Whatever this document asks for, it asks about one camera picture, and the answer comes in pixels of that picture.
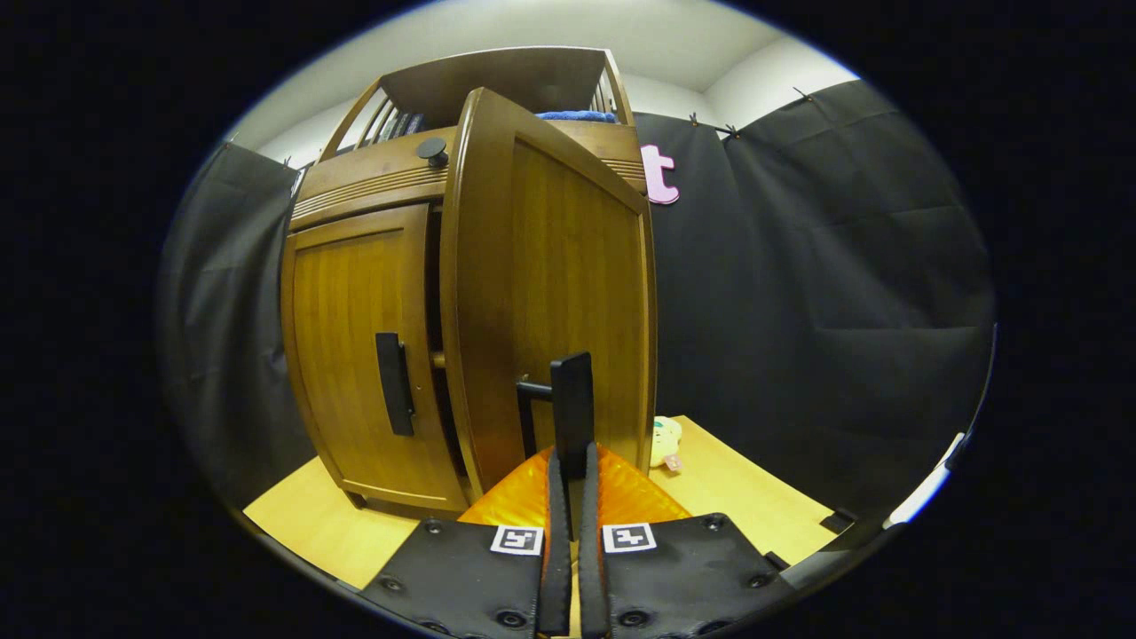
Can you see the dark blue book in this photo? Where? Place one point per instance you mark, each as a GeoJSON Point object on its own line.
{"type": "Point", "coordinates": [417, 123]}

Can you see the dark grey book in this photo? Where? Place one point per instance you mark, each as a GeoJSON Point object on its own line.
{"type": "Point", "coordinates": [404, 126]}

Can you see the white panel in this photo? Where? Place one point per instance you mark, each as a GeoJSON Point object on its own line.
{"type": "Point", "coordinates": [923, 488]}

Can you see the wooden double-door shoe cabinet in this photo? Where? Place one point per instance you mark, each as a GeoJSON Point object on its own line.
{"type": "Point", "coordinates": [497, 75]}

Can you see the wooden cabinet door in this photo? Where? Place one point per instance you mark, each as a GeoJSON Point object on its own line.
{"type": "Point", "coordinates": [568, 266]}
{"type": "Point", "coordinates": [346, 337]}

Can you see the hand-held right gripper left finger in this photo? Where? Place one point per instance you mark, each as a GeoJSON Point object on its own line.
{"type": "Point", "coordinates": [556, 568]}

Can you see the blue folded cloth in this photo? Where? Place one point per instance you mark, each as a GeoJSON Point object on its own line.
{"type": "Point", "coordinates": [577, 116]}

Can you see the small yellow plush toy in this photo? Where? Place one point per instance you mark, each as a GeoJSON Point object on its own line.
{"type": "Point", "coordinates": [666, 439]}

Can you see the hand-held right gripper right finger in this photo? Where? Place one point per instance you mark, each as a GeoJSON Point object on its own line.
{"type": "Point", "coordinates": [593, 577]}

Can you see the wooden drawer with black knob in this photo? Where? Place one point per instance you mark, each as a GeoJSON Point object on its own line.
{"type": "Point", "coordinates": [373, 173]}

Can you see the black table clamp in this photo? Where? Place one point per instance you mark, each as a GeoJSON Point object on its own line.
{"type": "Point", "coordinates": [839, 520]}
{"type": "Point", "coordinates": [777, 560]}

